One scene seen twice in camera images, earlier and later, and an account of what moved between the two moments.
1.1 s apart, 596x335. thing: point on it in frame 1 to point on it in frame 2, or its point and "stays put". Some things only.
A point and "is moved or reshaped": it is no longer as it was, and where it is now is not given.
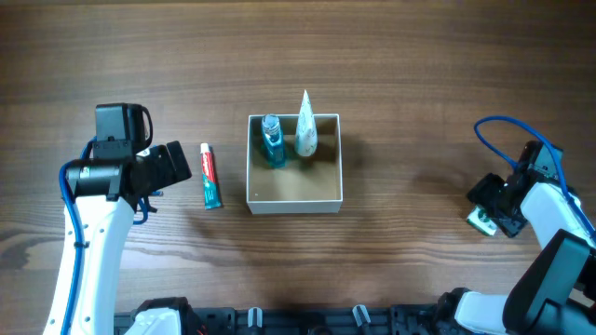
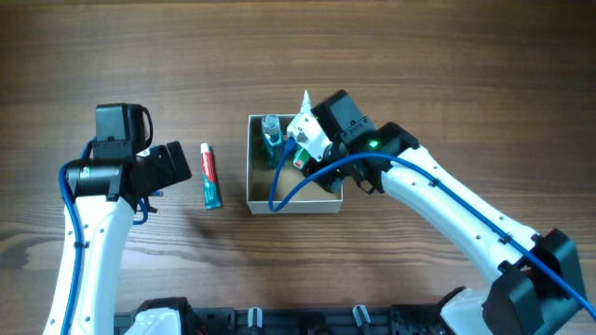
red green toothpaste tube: x=210 y=193 stays put
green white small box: x=479 y=218 is moved or reshaped
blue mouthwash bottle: x=275 y=147 stays put
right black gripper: x=494 y=203 to x=327 y=161
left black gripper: x=174 y=159 stays put
